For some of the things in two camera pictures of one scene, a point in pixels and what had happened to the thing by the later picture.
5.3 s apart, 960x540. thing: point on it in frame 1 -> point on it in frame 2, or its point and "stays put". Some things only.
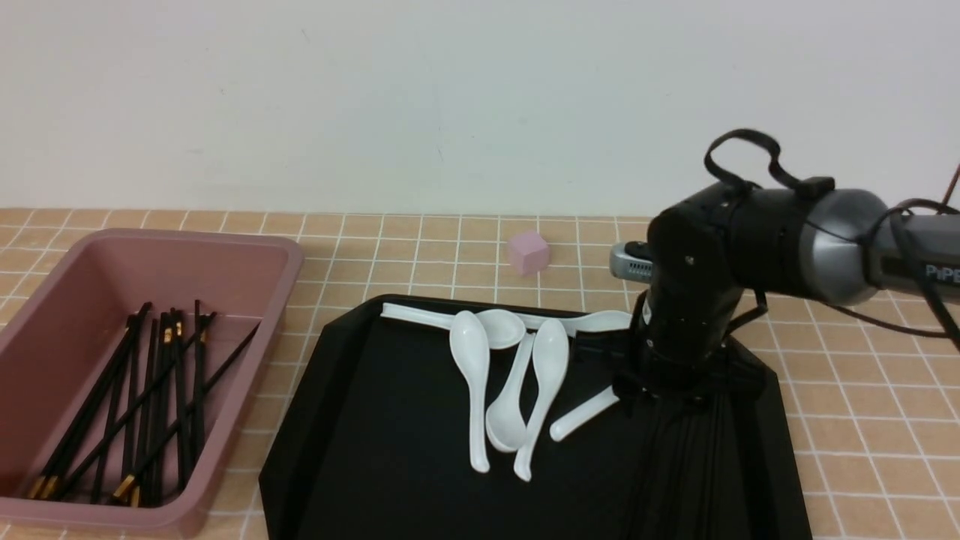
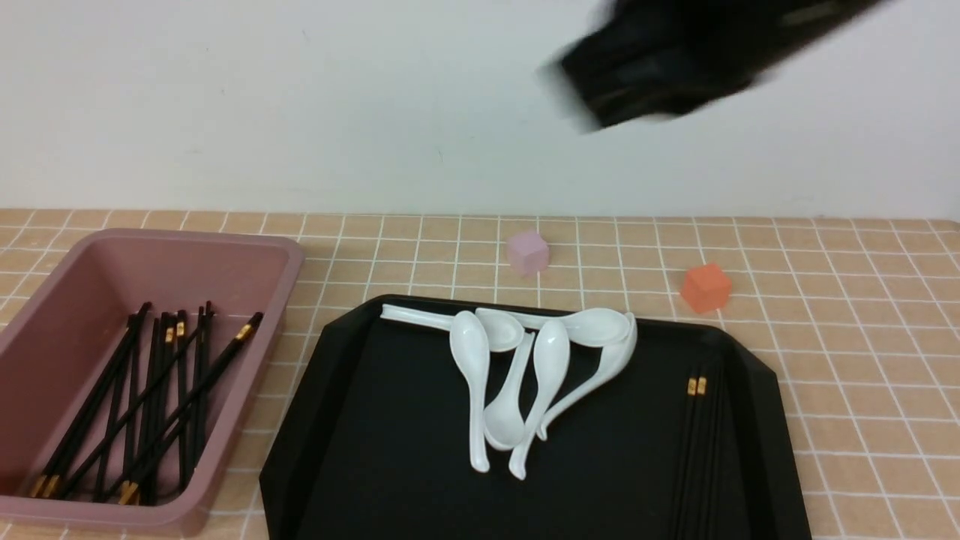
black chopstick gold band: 671,524 -> 237,342
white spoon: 561,427 -> 615,360
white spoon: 550,349 stays put
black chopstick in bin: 180,399 stays put
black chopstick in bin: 118,427 stays put
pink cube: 528,253 stays put
